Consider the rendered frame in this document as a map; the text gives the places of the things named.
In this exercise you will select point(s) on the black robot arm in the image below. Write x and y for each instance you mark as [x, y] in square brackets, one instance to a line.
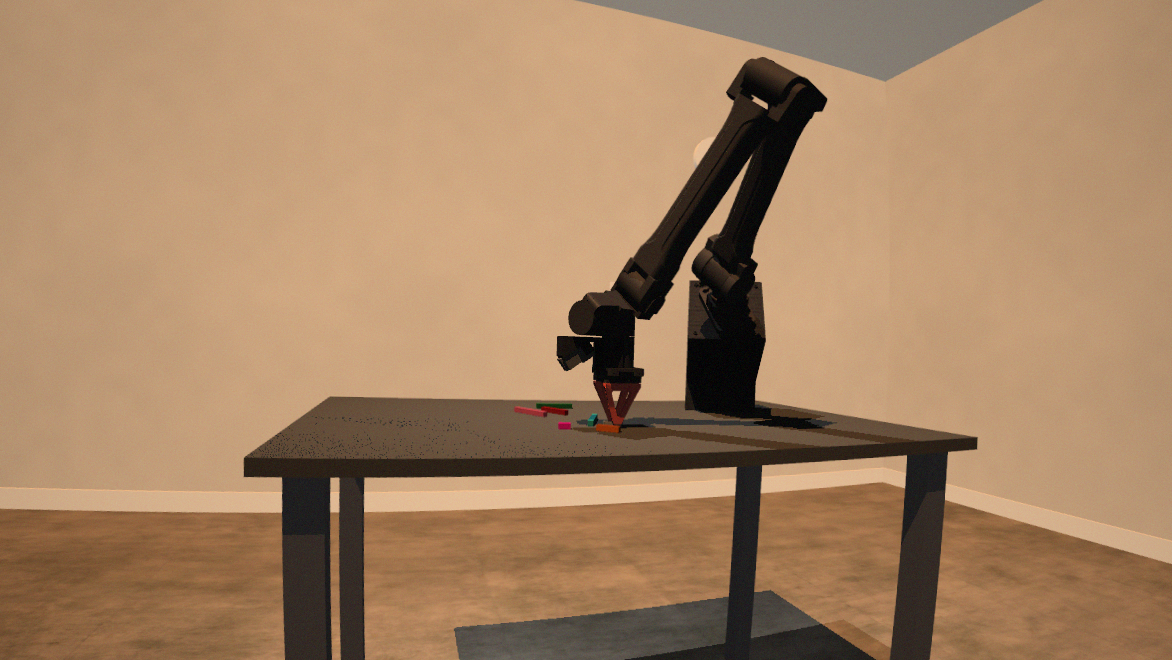
[638, 289]

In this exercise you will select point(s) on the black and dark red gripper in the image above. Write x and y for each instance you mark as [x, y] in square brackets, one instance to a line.
[625, 382]

